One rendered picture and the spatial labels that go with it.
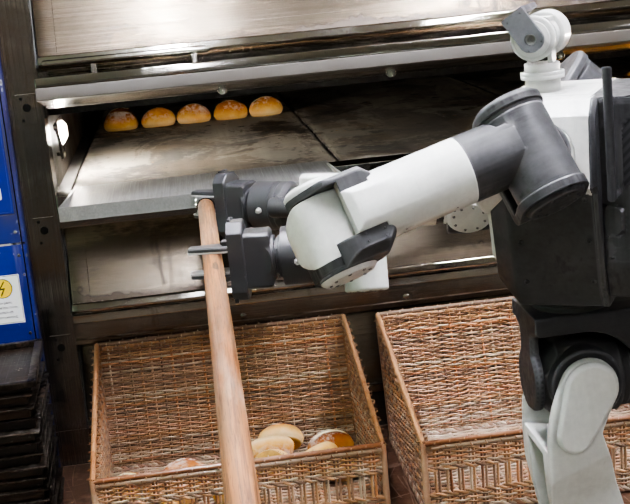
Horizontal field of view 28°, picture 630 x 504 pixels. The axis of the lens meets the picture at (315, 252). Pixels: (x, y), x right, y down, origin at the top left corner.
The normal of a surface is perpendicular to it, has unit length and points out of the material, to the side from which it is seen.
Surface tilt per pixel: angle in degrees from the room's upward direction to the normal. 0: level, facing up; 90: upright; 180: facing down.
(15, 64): 90
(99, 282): 70
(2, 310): 90
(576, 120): 83
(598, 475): 113
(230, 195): 90
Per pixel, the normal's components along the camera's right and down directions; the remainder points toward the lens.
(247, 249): -0.04, 0.24
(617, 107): -0.38, 0.25
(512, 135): 0.07, -0.32
